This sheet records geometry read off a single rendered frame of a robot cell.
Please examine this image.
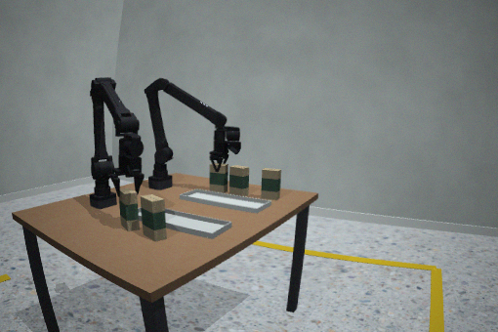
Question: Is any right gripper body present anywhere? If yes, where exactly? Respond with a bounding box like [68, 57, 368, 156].
[110, 153, 145, 178]

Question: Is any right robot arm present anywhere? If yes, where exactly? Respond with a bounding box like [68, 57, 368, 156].
[90, 77, 144, 201]

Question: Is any white shallow rectangular tray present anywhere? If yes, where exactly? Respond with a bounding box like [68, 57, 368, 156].
[165, 208, 231, 239]
[180, 189, 271, 213]

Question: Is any brown and green rectangular block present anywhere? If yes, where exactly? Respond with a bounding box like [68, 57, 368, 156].
[210, 164, 228, 193]
[119, 188, 140, 231]
[229, 165, 249, 196]
[261, 168, 281, 200]
[141, 194, 167, 241]

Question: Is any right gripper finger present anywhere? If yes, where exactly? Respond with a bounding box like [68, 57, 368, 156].
[110, 176, 120, 197]
[134, 176, 145, 195]

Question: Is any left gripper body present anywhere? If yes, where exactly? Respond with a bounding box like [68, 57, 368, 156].
[210, 141, 228, 158]

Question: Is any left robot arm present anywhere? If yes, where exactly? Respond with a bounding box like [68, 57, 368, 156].
[145, 78, 241, 182]

